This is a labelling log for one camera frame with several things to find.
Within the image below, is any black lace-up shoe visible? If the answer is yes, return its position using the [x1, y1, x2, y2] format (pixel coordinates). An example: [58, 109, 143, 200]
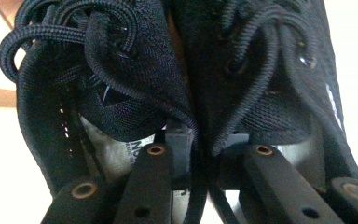
[0, 0, 358, 224]

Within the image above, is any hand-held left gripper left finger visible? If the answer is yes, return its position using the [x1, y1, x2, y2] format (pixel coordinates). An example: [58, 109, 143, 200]
[115, 124, 197, 224]

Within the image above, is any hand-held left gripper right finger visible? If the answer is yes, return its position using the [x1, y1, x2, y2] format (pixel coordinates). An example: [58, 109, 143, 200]
[220, 133, 346, 224]

